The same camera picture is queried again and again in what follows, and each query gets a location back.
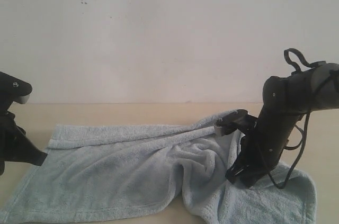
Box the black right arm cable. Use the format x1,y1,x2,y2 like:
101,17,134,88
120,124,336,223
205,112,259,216
266,48,339,190

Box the light blue terry towel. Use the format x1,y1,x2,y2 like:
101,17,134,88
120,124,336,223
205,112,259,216
1,114,317,223

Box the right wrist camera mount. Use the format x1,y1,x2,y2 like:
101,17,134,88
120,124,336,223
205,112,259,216
214,109,257,137

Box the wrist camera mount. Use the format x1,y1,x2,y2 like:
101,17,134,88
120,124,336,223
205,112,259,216
1,72,33,113
214,109,257,137

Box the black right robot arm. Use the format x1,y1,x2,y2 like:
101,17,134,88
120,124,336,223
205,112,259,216
222,63,338,187

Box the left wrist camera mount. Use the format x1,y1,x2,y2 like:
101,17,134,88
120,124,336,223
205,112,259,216
1,72,33,113

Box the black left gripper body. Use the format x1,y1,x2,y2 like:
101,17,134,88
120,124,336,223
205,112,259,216
1,111,26,175

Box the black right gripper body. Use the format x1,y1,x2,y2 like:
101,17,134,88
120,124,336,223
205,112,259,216
240,105,298,176

